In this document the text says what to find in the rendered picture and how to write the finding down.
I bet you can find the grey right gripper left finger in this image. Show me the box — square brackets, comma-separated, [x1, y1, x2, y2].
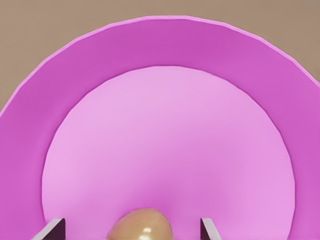
[31, 217, 66, 240]

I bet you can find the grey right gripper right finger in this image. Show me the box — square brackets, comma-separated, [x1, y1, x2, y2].
[200, 217, 222, 240]

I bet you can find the brown egg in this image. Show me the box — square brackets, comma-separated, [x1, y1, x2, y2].
[106, 208, 174, 240]

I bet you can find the pink round plate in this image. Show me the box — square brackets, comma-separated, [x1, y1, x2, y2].
[0, 15, 320, 240]

